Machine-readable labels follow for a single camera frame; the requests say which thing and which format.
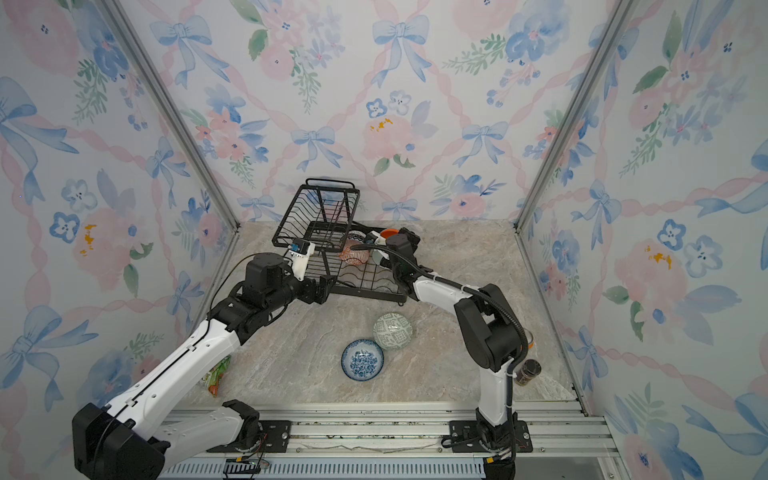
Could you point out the red patterned ceramic bowl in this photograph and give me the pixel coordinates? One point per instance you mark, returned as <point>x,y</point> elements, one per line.
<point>352,256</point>

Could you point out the blue patterned ceramic bowl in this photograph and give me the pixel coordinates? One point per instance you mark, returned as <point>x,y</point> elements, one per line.
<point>362,360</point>

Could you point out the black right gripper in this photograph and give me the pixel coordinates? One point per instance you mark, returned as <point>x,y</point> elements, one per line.
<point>405,234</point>

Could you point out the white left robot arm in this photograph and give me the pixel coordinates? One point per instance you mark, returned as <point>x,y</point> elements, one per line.
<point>126,437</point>

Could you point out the pale green ceramic bowl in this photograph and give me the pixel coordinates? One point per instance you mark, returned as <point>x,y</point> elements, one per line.
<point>379,256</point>

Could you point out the white brown patterned bowl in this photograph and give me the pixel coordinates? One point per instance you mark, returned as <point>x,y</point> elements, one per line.
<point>357,236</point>

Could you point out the black wire dish rack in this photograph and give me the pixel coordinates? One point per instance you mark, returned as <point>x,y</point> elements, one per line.
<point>323,212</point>

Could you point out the aluminium right corner post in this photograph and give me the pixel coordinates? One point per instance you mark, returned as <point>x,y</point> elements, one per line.
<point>614,27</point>

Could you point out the aluminium corner post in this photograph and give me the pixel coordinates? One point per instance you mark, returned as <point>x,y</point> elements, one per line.
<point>118,20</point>
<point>614,27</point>

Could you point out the dark spice jar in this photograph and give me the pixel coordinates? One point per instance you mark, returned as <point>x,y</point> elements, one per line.
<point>528,370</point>

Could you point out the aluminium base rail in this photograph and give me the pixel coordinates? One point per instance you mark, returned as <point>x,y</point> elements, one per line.
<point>417,440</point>

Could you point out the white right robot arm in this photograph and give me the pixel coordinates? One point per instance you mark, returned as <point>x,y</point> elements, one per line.
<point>492,334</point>

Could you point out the green packet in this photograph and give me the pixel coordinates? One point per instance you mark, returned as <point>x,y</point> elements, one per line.
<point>213,377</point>

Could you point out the aluminium left corner post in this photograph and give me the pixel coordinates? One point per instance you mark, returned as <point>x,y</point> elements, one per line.
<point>118,20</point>

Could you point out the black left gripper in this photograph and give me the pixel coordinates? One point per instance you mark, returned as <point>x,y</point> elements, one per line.
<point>323,289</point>

